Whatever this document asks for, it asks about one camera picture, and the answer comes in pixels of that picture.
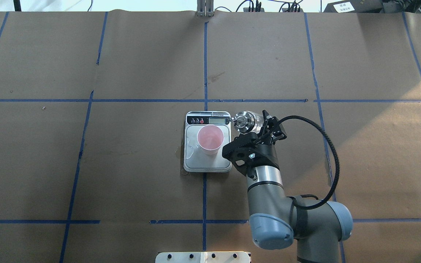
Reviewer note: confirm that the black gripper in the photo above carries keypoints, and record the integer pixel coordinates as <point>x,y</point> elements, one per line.
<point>268,155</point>

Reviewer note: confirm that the clear glass sauce bottle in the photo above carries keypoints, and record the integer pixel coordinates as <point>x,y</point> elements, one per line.
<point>248,122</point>

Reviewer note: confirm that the pink paper cup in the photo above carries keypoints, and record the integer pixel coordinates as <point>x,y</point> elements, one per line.
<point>210,139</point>

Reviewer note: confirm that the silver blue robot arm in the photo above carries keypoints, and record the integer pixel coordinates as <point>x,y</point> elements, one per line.
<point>317,225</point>

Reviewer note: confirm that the silver digital kitchen scale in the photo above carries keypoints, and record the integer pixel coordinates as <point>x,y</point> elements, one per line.
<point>195,160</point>

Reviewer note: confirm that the black device with label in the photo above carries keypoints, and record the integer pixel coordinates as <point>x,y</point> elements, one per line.
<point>354,6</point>

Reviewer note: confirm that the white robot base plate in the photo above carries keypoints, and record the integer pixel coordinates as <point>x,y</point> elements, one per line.
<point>204,257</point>

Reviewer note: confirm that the aluminium frame post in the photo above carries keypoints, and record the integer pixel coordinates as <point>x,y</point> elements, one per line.
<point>205,8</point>

